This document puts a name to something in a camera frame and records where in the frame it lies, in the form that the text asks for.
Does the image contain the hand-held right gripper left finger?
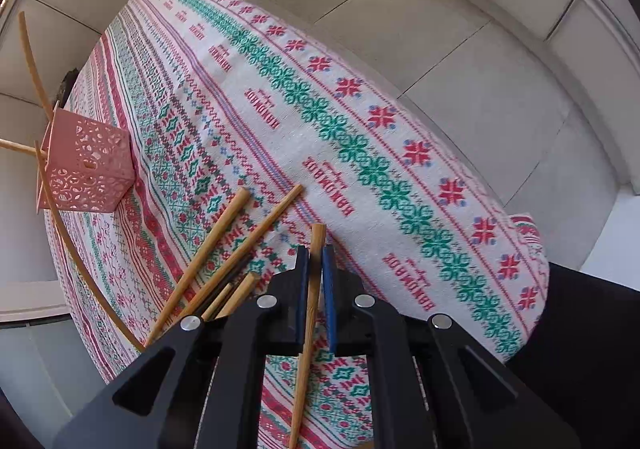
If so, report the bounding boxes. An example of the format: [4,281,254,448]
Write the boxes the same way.
[52,245,311,449]

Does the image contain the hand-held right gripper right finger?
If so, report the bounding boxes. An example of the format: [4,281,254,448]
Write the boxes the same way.
[322,245,583,449]

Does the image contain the wooden chopstick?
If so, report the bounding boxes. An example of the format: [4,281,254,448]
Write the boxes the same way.
[46,206,147,354]
[289,223,327,449]
[217,271,262,320]
[18,10,60,114]
[172,184,305,319]
[201,283,235,322]
[33,140,43,214]
[0,138,50,162]
[142,186,252,347]

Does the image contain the black chopstick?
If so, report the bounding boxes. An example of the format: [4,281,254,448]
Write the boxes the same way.
[190,254,255,312]

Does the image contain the pink perforated utensil holder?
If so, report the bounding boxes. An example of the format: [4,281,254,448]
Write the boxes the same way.
[36,102,136,214]

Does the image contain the patterned woven tablecloth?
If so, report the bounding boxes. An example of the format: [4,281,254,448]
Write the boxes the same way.
[44,0,551,449]

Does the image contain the person's dark clothing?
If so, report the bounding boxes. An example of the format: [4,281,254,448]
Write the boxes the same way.
[505,259,640,449]

